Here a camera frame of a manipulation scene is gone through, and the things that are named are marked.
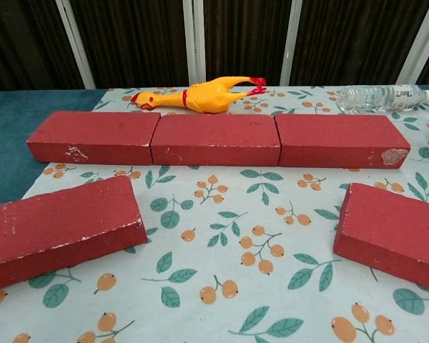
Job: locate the clear plastic water bottle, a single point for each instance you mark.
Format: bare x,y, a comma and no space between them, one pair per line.
372,97

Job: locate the yellow rubber chicken toy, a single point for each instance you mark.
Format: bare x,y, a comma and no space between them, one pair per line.
207,96

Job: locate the red brick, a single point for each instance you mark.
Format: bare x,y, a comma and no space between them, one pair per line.
57,228
93,132
336,135
389,228
214,135

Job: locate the floral fruit print tablecloth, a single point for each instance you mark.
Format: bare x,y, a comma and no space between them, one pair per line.
236,221

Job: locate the white screen frame post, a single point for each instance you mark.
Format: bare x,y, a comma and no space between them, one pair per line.
75,46
291,43
199,43
416,43
188,43

